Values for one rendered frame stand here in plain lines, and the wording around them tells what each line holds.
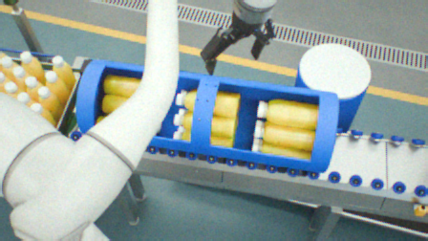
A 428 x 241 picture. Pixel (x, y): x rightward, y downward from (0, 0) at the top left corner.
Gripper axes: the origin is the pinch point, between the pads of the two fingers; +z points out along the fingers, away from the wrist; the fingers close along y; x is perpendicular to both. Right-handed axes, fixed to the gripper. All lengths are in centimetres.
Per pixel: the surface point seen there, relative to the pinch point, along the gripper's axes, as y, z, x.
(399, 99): -161, 143, -9
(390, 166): -61, 53, 36
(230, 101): -10.1, 36.7, -4.6
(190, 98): 1.1, 39.8, -12.0
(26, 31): 41, 76, -84
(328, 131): -31.5, 29.1, 19.9
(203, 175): 0, 71, 6
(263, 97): -28, 49, -7
